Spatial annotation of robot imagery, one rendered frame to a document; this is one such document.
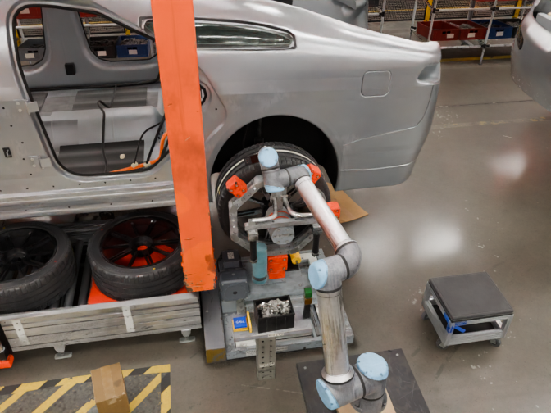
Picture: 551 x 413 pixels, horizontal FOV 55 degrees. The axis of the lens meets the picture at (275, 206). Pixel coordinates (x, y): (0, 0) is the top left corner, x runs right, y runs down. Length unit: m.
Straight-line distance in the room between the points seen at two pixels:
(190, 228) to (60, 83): 2.46
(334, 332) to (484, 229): 2.46
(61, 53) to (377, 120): 2.70
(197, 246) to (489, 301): 1.78
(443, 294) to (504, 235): 1.32
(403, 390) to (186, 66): 1.92
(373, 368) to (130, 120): 2.38
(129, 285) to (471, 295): 2.06
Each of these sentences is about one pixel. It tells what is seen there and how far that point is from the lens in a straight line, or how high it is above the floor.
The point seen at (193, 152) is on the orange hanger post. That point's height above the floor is 1.42.
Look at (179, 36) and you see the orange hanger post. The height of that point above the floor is 1.96.
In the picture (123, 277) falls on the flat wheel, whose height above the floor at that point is 0.50.
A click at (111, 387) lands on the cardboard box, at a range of 3.13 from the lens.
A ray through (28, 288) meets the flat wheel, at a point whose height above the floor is 0.48.
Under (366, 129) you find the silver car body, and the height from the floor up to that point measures 1.18.
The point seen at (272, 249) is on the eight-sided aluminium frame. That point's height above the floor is 0.62.
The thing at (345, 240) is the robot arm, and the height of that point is 1.17.
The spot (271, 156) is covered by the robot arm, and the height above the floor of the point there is 1.37.
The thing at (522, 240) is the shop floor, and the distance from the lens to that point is 4.59.
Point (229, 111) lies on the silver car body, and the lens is 2.95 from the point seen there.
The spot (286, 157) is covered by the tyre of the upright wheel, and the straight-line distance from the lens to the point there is 2.87.
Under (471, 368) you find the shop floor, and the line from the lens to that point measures 3.53.
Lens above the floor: 2.67
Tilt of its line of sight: 37 degrees down
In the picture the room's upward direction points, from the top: 1 degrees clockwise
